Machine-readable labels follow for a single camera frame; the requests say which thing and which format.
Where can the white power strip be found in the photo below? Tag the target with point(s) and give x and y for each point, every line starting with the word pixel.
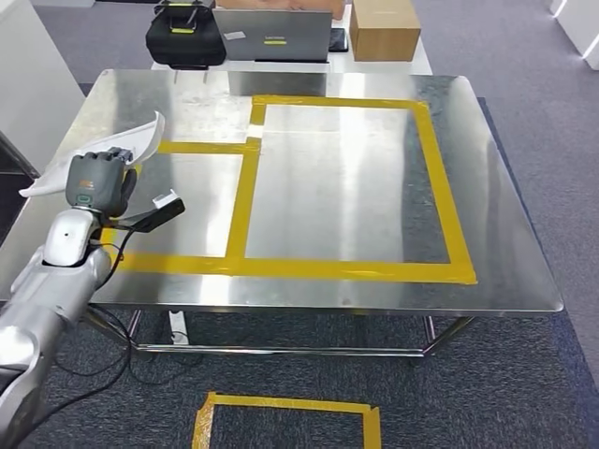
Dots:
pixel 177 325

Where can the steel workbench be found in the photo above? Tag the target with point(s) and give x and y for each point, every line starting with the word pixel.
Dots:
pixel 491 186

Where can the white partition panel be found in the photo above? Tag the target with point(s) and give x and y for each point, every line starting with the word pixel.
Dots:
pixel 32 80

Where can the black phone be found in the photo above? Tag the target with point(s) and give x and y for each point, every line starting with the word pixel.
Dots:
pixel 338 40

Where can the grey laptop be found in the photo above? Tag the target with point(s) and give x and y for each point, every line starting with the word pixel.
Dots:
pixel 290 31

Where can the white plastic car part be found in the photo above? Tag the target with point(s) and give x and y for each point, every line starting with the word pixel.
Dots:
pixel 147 139

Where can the brown cardboard box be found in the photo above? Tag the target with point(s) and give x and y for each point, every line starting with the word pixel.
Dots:
pixel 384 37

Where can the black bag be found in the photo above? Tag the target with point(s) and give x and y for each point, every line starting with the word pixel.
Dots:
pixel 187 46

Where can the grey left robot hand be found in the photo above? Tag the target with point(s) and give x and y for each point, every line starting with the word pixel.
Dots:
pixel 98 183

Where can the white lit display plinth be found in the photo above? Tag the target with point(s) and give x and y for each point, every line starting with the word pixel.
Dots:
pixel 580 25
pixel 557 6

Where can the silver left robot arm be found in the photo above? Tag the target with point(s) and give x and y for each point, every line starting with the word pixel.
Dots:
pixel 47 291

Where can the white desk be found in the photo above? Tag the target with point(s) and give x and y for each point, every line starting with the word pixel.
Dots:
pixel 374 67

